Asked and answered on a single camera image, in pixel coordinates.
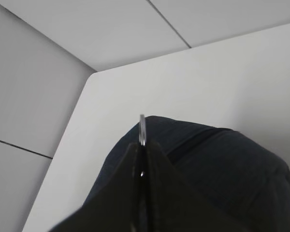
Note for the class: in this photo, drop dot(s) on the dark blue lunch bag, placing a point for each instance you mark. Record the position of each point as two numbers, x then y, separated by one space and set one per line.
232 172

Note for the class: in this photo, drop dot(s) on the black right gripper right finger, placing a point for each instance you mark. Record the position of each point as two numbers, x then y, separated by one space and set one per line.
177 206

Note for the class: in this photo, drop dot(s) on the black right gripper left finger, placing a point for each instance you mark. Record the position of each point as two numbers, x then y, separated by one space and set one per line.
115 208

